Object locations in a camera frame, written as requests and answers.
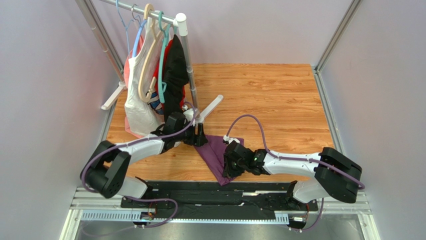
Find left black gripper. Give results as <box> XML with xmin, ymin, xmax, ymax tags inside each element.
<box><xmin>174</xmin><ymin>119</ymin><xmax>209</xmax><ymax>147</ymax></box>

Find purple cloth napkin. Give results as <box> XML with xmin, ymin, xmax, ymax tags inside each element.
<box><xmin>195</xmin><ymin>135</ymin><xmax>234</xmax><ymax>186</ymax></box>

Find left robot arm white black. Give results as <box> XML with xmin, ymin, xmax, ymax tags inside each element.
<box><xmin>80</xmin><ymin>109</ymin><xmax>208</xmax><ymax>199</ymax></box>

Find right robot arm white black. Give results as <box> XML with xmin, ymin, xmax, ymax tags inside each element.
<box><xmin>223</xmin><ymin>140</ymin><xmax>364</xmax><ymax>204</ymax></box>

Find white tank top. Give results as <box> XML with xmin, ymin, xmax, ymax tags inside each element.
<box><xmin>124</xmin><ymin>36</ymin><xmax>164</xmax><ymax>138</ymax></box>

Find teal plastic hanger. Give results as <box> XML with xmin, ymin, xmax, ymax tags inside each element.
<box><xmin>157</xmin><ymin>11</ymin><xmax>171</xmax><ymax>104</ymax></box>

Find black garment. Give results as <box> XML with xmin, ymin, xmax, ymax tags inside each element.
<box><xmin>162</xmin><ymin>34</ymin><xmax>189</xmax><ymax>119</ymax></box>

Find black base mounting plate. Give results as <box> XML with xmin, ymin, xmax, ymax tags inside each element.
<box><xmin>120</xmin><ymin>181</ymin><xmax>319</xmax><ymax>220</ymax></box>

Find blue plastic hanger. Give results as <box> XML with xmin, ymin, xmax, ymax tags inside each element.
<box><xmin>132</xmin><ymin>20</ymin><xmax>147</xmax><ymax>58</ymax></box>

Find white grey clothes rack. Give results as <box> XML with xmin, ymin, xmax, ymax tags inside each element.
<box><xmin>96</xmin><ymin>0</ymin><xmax>225</xmax><ymax>126</ymax></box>

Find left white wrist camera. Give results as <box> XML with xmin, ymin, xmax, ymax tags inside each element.
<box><xmin>183</xmin><ymin>108</ymin><xmax>197</xmax><ymax>126</ymax></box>

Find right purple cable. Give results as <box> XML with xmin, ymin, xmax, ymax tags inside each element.
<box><xmin>225</xmin><ymin>114</ymin><xmax>366</xmax><ymax>233</ymax></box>

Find aluminium frame rail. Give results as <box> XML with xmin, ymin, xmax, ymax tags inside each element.
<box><xmin>69</xmin><ymin>187</ymin><xmax>372</xmax><ymax>215</ymax></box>

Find light blue wire hanger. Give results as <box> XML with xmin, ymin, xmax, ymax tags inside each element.
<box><xmin>115</xmin><ymin>0</ymin><xmax>137</xmax><ymax>54</ymax></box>

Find slotted cable duct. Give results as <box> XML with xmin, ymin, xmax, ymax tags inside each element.
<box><xmin>80</xmin><ymin>210</ymin><xmax>290</xmax><ymax>225</ymax></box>

